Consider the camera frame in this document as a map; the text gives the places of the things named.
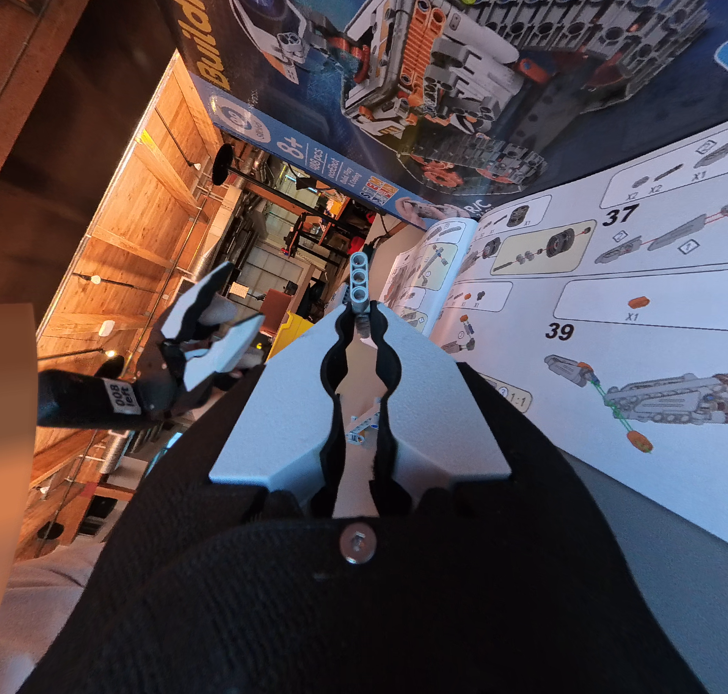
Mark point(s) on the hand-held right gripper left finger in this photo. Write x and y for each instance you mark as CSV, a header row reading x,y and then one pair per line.
x,y
273,421

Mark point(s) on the open instruction booklet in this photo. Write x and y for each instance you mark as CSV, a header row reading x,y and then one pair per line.
x,y
597,364

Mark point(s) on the person's white shirt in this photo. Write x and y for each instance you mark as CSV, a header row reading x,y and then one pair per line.
x,y
51,637

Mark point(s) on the blue toy kit box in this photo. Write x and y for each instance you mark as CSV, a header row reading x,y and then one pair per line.
x,y
569,108

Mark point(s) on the grey building frame piece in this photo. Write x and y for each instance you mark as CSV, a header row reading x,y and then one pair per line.
x,y
360,284

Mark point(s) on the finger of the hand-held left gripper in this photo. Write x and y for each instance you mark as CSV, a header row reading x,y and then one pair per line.
x,y
187,307
227,350

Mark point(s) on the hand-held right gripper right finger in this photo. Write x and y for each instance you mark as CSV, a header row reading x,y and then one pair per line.
x,y
443,421

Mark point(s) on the yellow storage bin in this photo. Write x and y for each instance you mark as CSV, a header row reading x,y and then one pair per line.
x,y
290,333

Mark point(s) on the grey long cross beam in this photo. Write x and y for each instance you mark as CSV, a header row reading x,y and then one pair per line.
x,y
359,424

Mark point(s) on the brown chair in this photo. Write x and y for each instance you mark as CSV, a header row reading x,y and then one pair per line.
x,y
278,307

